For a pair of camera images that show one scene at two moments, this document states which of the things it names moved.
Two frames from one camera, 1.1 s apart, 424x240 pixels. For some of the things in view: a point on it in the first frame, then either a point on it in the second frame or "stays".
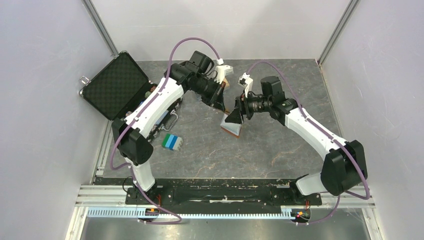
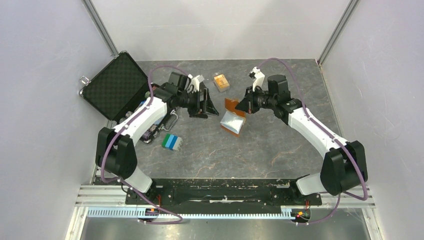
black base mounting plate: [223, 192] stays
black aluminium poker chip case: [120, 86] stays
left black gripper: [219, 100] to [202, 108]
